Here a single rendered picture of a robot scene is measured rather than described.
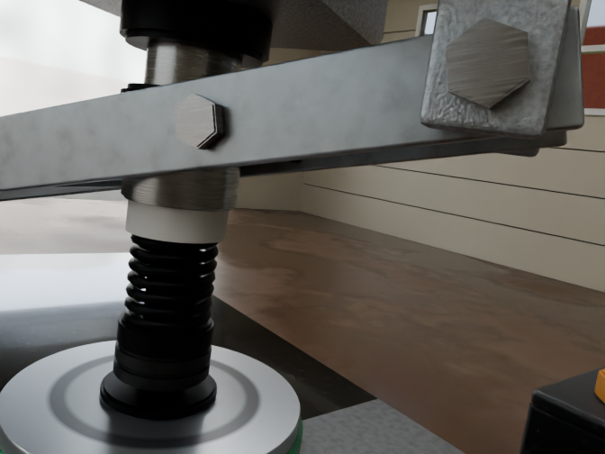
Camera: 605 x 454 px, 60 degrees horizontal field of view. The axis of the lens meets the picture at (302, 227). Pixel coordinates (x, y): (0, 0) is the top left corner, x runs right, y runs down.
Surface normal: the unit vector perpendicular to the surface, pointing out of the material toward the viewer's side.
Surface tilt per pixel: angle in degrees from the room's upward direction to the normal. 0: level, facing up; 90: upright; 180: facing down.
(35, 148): 90
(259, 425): 0
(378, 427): 0
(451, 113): 90
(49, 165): 90
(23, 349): 0
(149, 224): 90
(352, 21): 113
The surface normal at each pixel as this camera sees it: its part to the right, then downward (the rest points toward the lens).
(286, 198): 0.65, 0.19
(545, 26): -0.39, 0.07
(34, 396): 0.14, -0.98
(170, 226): 0.08, 0.15
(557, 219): -0.75, -0.01
